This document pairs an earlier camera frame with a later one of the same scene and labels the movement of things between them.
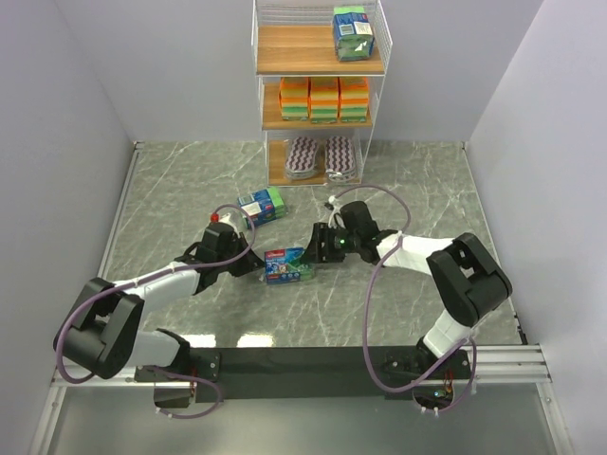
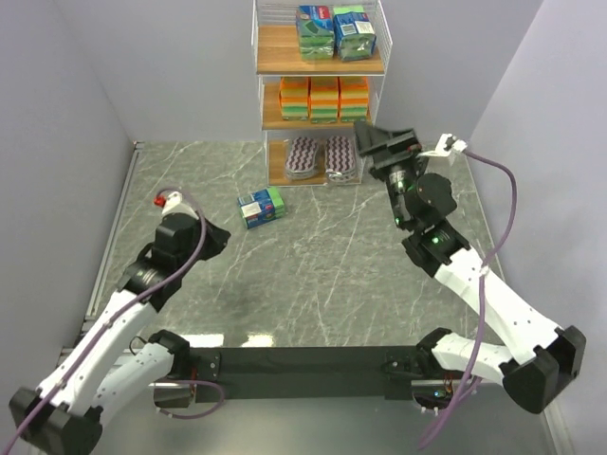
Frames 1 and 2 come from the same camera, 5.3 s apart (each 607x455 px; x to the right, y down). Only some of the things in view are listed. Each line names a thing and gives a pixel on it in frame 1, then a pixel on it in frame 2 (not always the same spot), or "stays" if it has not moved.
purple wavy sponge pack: x=300 y=163 stays
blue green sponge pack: x=286 y=265 -> x=315 y=31
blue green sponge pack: x=354 y=35 stays
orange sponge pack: x=324 y=100 stays
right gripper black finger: x=321 y=246 -> x=372 y=140
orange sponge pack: x=293 y=97 stays
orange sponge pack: x=354 y=99 stays
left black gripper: x=243 y=261 -> x=211 y=238
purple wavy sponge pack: x=340 y=158 stays
